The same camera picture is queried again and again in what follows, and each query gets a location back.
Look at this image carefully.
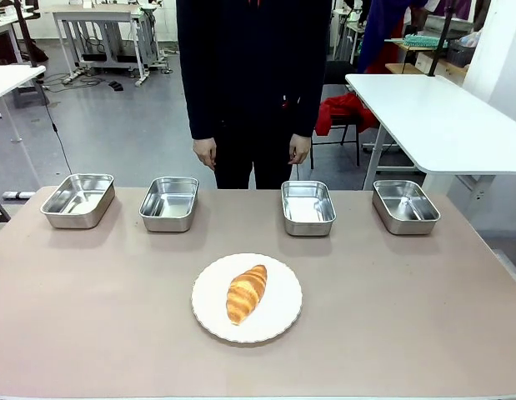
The golden croissant bread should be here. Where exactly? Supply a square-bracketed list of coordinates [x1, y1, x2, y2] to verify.
[225, 263, 268, 327]

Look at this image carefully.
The grey background workbench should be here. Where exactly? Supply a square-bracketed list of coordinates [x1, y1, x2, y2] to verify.
[52, 3, 163, 88]

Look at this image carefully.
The white scalloped plate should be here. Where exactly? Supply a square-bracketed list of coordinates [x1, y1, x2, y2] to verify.
[190, 252, 303, 344]

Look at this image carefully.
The wooden shelf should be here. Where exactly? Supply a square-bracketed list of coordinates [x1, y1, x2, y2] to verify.
[384, 37, 469, 81]

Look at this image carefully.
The person's right forearm dark sleeve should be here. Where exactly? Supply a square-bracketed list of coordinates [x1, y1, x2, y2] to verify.
[184, 70, 219, 141]

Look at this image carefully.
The steel rectangular container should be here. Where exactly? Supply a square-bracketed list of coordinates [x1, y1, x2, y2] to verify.
[280, 179, 338, 238]
[138, 176, 200, 233]
[371, 179, 442, 237]
[39, 172, 116, 230]

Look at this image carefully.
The person's left forearm dark sleeve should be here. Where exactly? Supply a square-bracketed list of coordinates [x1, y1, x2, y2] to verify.
[291, 70, 330, 138]

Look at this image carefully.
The black folding chair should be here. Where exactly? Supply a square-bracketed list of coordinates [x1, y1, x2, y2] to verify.
[310, 60, 363, 170]

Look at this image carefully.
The black pole stand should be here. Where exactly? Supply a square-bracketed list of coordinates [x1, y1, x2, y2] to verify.
[426, 0, 455, 78]

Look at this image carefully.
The large white side table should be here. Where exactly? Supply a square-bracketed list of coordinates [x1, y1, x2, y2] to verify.
[344, 73, 516, 175]

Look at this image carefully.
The thin black hanging cable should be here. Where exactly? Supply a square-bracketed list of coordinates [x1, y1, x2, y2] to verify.
[34, 66, 74, 174]

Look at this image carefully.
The background person in blue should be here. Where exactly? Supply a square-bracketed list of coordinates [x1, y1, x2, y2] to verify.
[356, 0, 428, 75]

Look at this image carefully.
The person's right hand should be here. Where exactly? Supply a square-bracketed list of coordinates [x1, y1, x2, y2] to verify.
[193, 136, 218, 171]

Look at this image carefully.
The dark storage bin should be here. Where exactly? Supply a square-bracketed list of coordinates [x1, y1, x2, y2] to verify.
[447, 39, 478, 68]

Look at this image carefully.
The red cloth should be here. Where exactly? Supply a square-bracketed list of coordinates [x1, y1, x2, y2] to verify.
[314, 92, 378, 138]

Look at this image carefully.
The person in dark clothes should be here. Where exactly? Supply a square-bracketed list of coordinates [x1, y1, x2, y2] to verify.
[175, 0, 332, 191]

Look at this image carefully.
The teal plastic basket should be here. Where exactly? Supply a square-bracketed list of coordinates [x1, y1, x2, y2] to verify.
[403, 34, 449, 50]

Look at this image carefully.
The white table with leg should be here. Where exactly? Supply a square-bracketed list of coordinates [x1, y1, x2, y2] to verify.
[0, 64, 48, 188]

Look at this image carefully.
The person's left hand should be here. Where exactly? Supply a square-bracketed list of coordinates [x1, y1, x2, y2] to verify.
[288, 133, 313, 167]

